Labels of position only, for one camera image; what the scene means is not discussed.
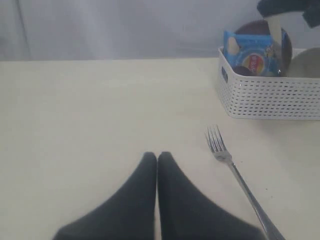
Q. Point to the glossy ceramic bowl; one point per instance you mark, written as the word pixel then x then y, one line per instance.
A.
pixel 305 65

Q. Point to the white perforated plastic basket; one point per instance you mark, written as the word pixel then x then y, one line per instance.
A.
pixel 266 98

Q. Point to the dark wooden spoon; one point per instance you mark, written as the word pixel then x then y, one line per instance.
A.
pixel 241 70

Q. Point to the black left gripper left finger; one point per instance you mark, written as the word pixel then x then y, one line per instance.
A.
pixel 129 214

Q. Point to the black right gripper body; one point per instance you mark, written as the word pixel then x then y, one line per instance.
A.
pixel 310 9

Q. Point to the brown round wooden plate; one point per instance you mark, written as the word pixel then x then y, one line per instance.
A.
pixel 283 53

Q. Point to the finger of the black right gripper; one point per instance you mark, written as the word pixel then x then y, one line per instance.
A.
pixel 275 29

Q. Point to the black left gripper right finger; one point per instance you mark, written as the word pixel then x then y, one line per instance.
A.
pixel 187 214

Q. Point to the blue chips snack bag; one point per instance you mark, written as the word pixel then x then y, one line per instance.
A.
pixel 257 53

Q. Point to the silver metal fork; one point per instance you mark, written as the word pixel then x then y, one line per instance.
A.
pixel 218 148

